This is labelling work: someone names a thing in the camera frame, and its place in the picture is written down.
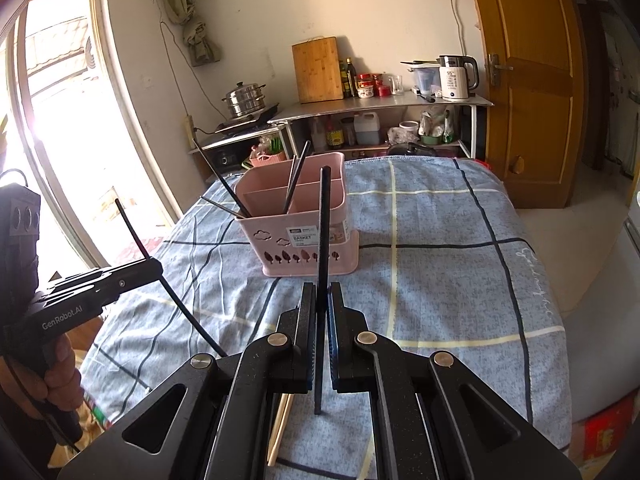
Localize plastic bags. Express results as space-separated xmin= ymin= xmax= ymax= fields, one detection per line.
xmin=419 ymin=107 xmax=456 ymax=145

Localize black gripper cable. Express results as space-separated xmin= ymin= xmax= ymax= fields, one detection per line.
xmin=0 ymin=169 xmax=31 ymax=191

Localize bamboo cutting board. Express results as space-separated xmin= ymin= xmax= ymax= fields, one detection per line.
xmin=291 ymin=36 xmax=345 ymax=104

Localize tied curtain bundle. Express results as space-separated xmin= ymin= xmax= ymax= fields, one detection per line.
xmin=157 ymin=0 xmax=223 ymax=66

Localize white wall cable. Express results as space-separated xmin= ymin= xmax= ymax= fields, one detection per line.
xmin=445 ymin=0 xmax=483 ymax=56

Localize beige chopstick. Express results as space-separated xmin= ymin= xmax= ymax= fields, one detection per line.
xmin=266 ymin=394 xmax=288 ymax=467
xmin=272 ymin=394 xmax=295 ymax=456

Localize person's left hand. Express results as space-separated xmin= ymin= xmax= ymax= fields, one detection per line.
xmin=20 ymin=335 xmax=83 ymax=423

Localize metal door handle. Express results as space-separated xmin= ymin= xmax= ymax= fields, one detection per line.
xmin=487 ymin=54 xmax=514 ymax=86

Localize white plastic jug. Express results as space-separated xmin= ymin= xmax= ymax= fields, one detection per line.
xmin=354 ymin=112 xmax=382 ymax=146

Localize black induction cooker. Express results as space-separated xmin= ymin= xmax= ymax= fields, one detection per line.
xmin=216 ymin=102 xmax=281 ymax=135

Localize red cardboard box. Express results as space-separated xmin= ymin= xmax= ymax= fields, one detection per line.
xmin=570 ymin=395 xmax=640 ymax=463

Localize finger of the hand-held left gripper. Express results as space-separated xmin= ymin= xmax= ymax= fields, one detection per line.
xmin=50 ymin=258 xmax=162 ymax=291
xmin=37 ymin=270 xmax=164 ymax=312

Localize sliding glass door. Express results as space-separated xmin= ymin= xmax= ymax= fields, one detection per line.
xmin=0 ymin=0 xmax=183 ymax=281

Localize soy sauce bottle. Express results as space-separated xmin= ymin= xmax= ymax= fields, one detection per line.
xmin=326 ymin=117 xmax=346 ymax=148

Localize blue checked tablecloth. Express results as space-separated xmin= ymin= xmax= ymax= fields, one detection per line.
xmin=80 ymin=156 xmax=573 ymax=480

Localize water filter pitcher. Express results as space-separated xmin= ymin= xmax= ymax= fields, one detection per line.
xmin=407 ymin=61 xmax=442 ymax=97

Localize grey refrigerator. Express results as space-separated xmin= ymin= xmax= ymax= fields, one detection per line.
xmin=562 ymin=175 xmax=640 ymax=428

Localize small stove table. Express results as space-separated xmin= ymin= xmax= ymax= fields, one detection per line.
xmin=187 ymin=127 xmax=291 ymax=181

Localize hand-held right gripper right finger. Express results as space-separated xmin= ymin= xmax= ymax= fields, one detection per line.
xmin=327 ymin=282 xmax=583 ymax=480

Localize pink utensil basket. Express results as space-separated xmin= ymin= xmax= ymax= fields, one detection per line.
xmin=234 ymin=152 xmax=361 ymax=279

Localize small pink basket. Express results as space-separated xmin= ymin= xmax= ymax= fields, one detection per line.
xmin=248 ymin=137 xmax=288 ymax=168

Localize black pan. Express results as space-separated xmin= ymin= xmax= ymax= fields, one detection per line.
xmin=387 ymin=142 xmax=436 ymax=157

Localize steel steamer pot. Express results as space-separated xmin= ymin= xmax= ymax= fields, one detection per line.
xmin=222 ymin=81 xmax=267 ymax=118

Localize white electric kettle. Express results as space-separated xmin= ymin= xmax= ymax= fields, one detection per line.
xmin=439 ymin=55 xmax=479 ymax=102

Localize wooden door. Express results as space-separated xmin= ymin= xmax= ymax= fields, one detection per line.
xmin=462 ymin=0 xmax=586 ymax=209

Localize steel kitchen table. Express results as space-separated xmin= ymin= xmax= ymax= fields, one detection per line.
xmin=267 ymin=92 xmax=493 ymax=161

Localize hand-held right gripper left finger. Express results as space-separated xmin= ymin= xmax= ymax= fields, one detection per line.
xmin=57 ymin=282 xmax=318 ymax=480

